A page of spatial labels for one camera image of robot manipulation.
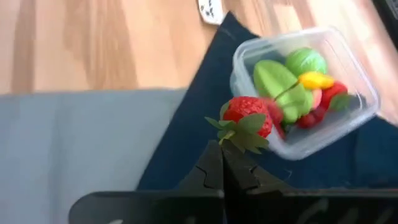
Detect green cabbage ball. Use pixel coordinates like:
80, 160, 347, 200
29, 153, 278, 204
284, 47, 328, 78

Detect clear plastic tupperware container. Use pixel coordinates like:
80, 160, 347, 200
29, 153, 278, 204
229, 26, 381, 162

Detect grey cloth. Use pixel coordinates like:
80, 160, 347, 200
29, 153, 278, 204
0, 88, 188, 224

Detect green toy vegetable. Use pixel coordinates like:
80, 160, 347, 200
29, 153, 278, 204
252, 59, 323, 124

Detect small white sticker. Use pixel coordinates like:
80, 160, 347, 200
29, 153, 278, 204
197, 0, 225, 26

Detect large strawberry with green leaves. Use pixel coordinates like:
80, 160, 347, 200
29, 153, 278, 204
204, 95, 284, 156

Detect small red raspberry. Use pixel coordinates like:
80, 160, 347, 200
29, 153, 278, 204
296, 111, 318, 130

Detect navy blue cloth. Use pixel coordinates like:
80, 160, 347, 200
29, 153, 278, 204
136, 11, 398, 191

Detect small red strawberry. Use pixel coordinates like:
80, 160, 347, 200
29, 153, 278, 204
320, 81, 354, 112

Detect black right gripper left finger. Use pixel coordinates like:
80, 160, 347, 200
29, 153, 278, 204
68, 139, 225, 224

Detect yellow toy banana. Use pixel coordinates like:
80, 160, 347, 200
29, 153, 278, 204
297, 71, 336, 91

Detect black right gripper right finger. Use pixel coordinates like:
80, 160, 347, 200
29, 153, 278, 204
221, 141, 398, 224

